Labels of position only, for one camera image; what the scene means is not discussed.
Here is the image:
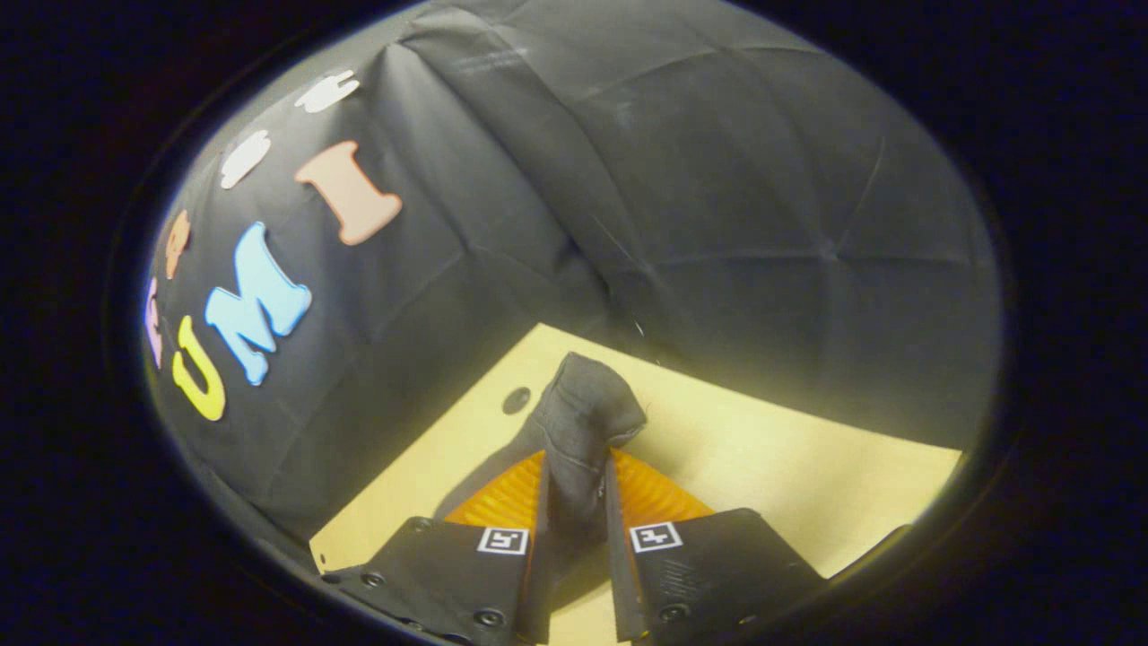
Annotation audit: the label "black backdrop cloth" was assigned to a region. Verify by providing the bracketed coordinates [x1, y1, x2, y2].
[143, 0, 1004, 539]

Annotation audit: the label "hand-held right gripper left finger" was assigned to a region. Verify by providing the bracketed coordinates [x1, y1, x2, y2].
[321, 449, 551, 645]

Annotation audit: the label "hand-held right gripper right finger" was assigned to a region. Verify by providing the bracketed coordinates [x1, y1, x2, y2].
[603, 449, 828, 643]

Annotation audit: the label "dark grey jeans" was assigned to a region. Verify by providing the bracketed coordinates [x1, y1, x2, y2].
[516, 352, 648, 620]

